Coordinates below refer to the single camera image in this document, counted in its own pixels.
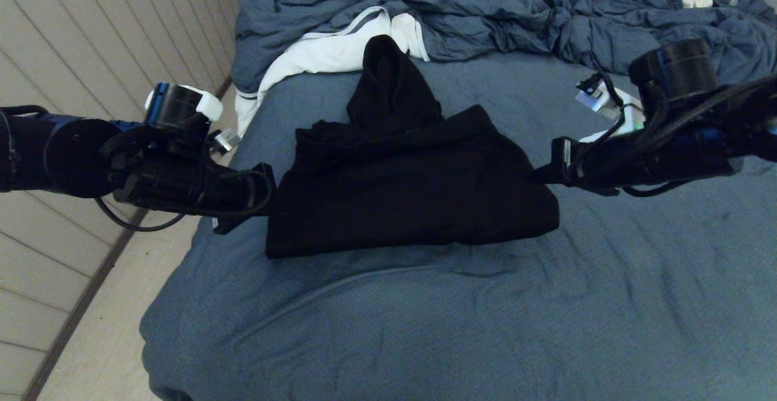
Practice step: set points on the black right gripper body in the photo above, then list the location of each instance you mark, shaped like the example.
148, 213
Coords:
655, 161

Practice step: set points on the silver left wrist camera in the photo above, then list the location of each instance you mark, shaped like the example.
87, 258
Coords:
226, 141

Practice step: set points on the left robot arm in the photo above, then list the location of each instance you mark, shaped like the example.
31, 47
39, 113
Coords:
61, 152

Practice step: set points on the black hooded sweatshirt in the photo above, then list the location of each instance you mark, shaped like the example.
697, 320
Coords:
413, 195

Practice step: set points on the crumpled blue duvet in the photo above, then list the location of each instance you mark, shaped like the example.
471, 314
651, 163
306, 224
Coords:
516, 16

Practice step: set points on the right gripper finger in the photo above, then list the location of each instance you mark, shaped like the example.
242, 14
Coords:
561, 173

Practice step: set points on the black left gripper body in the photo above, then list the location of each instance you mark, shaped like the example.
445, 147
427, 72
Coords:
182, 182

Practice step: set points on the white garment with dark stripe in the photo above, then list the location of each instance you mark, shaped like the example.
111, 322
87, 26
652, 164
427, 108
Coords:
315, 58

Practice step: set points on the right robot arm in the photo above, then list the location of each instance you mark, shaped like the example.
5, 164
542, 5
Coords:
674, 64

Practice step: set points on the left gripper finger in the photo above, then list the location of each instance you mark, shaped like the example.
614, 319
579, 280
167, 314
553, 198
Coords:
237, 220
271, 185

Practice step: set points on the blue bed sheet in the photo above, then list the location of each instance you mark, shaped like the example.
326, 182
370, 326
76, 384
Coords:
485, 328

